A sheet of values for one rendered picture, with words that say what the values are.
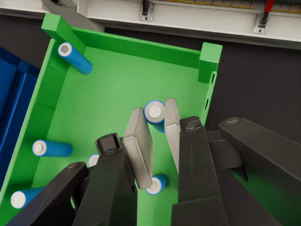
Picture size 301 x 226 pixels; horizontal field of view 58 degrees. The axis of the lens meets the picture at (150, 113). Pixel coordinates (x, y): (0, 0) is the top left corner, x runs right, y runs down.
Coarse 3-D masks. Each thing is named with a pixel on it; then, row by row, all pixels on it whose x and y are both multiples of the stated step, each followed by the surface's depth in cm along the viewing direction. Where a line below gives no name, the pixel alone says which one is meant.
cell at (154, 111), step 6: (150, 102) 20; (156, 102) 20; (162, 102) 20; (144, 108) 20; (150, 108) 20; (156, 108) 20; (162, 108) 20; (144, 114) 20; (150, 114) 20; (156, 114) 20; (162, 114) 20; (150, 120) 20; (156, 120) 20; (162, 120) 20; (156, 126) 21; (162, 126) 21; (162, 132) 25
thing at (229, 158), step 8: (184, 120) 16; (192, 120) 16; (208, 136) 13; (216, 136) 12; (216, 144) 12; (224, 144) 12; (232, 144) 12; (216, 152) 12; (224, 152) 12; (232, 152) 12; (240, 152) 12; (216, 160) 12; (224, 160) 12; (232, 160) 12; (240, 160) 12; (216, 168) 12; (224, 168) 12
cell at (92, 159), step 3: (90, 156) 28; (93, 156) 28; (96, 156) 28; (90, 159) 28; (93, 159) 28; (96, 159) 28; (90, 162) 28; (93, 162) 28; (96, 162) 28; (90, 165) 28
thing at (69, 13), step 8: (48, 0) 65; (64, 0) 63; (72, 0) 63; (48, 8) 69; (56, 8) 68; (64, 8) 67; (72, 8) 66; (64, 16) 72; (72, 16) 71; (80, 16) 70; (72, 24) 76; (80, 24) 75; (88, 24) 74; (96, 24) 77
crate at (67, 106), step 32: (64, 32) 32; (96, 32) 32; (64, 64) 36; (96, 64) 37; (128, 64) 36; (160, 64) 35; (192, 64) 33; (32, 96) 32; (64, 96) 37; (96, 96) 36; (128, 96) 35; (160, 96) 35; (192, 96) 34; (32, 128) 33; (64, 128) 36; (96, 128) 35; (32, 160) 34; (64, 160) 35; (160, 160) 33; (0, 192) 30; (160, 192) 33; (0, 224) 31; (160, 224) 32
